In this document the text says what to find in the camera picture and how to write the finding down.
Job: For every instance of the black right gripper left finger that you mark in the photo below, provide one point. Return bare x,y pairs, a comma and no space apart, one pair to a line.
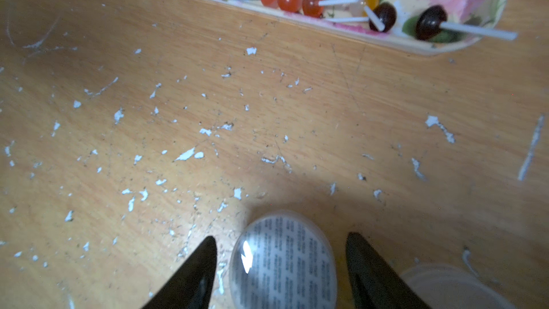
191,285

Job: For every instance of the white patterned jar lid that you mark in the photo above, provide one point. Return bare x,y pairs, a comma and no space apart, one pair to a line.
283,260

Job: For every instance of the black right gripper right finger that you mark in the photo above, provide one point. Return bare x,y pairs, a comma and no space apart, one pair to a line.
373,282

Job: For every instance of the clear plastic jar lid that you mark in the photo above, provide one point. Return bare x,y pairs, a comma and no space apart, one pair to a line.
443,286

